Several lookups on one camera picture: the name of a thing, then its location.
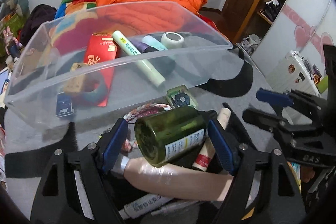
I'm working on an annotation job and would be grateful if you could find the beige cosmetic tube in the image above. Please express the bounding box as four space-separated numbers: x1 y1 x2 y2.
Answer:
112 154 234 201

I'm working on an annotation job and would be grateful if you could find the blue tape roll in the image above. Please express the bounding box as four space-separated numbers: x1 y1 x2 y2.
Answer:
72 72 109 107

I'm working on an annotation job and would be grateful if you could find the small blue card box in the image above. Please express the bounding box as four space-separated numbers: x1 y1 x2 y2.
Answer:
55 93 75 118

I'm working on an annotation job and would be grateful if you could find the red packet box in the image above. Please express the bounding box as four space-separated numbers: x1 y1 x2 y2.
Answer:
84 33 118 103

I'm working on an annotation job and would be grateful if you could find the grey black fleece blanket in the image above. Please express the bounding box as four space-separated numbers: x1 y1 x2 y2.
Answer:
5 36 273 217

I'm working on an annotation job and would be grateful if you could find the grey plush shark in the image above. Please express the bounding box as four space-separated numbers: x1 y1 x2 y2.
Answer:
1 0 30 19

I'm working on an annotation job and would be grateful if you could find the green flower soap box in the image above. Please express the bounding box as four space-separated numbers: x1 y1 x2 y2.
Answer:
166 85 198 109

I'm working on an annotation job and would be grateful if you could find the white suitcase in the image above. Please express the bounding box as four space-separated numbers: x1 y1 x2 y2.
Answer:
266 51 321 97

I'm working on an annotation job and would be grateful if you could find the green storage bag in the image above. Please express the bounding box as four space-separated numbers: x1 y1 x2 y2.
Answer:
1 12 27 39

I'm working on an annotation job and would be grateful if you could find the wooden mahjong tile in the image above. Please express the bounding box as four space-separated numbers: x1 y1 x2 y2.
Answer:
63 63 89 96

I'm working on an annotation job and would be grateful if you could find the cream lipstick tube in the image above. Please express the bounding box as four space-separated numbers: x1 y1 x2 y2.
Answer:
192 107 232 172

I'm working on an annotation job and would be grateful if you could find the orange puffer jacket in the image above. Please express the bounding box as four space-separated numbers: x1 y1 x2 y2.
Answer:
96 0 207 32

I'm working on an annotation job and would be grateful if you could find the white tape roll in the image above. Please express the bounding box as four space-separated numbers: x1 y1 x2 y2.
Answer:
161 32 184 50

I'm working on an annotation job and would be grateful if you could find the pink white braided rope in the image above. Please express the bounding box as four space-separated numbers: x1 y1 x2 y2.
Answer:
122 103 173 153

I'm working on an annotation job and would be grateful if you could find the clear plastic storage bin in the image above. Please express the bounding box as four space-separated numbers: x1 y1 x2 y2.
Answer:
4 1 233 131

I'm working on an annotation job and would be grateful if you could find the light green tube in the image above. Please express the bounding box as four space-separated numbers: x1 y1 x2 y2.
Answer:
112 30 166 88

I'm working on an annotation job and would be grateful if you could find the white sliding wardrobe door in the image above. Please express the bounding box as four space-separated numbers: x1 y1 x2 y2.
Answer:
251 0 335 76

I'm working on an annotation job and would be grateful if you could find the green glass bottle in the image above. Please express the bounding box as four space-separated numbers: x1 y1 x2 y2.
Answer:
134 106 217 167

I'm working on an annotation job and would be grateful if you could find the dark clothes pile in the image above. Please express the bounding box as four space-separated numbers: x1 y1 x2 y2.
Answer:
19 4 56 46

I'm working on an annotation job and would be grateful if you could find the white ointment tube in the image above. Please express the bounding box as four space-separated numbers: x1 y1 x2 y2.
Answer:
119 194 174 219

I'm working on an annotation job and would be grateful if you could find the right hand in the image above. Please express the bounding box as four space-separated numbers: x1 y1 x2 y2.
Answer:
300 165 315 183

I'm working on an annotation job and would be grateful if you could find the colourful patchwork blanket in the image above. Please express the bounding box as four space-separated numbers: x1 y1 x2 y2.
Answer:
50 0 217 41

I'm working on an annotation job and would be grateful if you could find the mint green tube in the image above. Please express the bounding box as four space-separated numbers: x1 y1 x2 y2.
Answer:
141 35 167 51

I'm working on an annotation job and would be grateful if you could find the purple spray bottle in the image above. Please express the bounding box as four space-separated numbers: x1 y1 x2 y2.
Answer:
131 39 176 77

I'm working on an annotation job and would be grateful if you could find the pink bunny figure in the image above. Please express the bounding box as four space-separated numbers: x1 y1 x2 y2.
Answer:
3 26 23 61

